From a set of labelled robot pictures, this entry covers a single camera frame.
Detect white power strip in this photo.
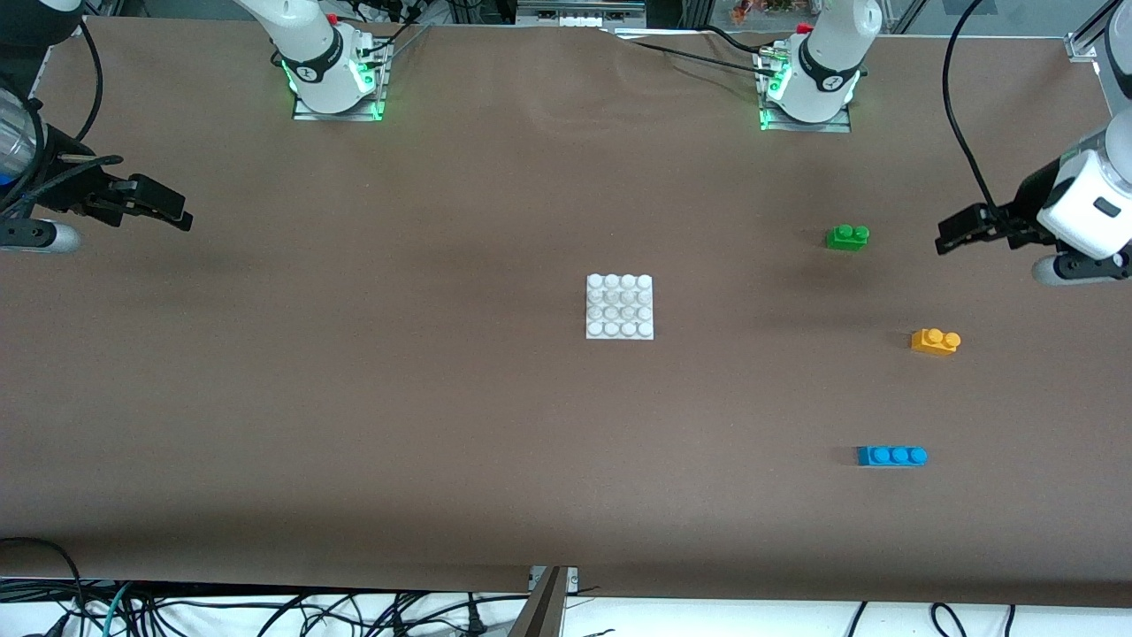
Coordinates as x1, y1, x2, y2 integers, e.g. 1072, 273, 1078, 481
516, 0, 648, 29

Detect brown table mat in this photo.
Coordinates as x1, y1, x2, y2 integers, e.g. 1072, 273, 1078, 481
0, 16, 1132, 610

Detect black looped floor cable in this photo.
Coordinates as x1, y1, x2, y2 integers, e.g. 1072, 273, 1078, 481
0, 537, 87, 637

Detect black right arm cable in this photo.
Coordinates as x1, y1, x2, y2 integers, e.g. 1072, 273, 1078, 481
0, 16, 125, 222

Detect yellow two-stud block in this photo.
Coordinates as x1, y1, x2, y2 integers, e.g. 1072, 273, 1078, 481
911, 327, 962, 357

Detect aluminium profile bar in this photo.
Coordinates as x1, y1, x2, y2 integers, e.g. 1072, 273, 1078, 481
509, 566, 571, 637

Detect blue three-stud block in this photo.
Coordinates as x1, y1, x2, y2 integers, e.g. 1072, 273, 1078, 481
856, 445, 929, 468

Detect white studded base plate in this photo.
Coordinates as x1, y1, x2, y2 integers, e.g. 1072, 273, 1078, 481
585, 273, 655, 341

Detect black cable on mat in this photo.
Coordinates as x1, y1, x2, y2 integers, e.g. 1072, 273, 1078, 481
608, 29, 772, 72
699, 24, 770, 54

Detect teal floor cable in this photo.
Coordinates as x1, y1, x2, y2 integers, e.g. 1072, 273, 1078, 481
102, 581, 135, 637

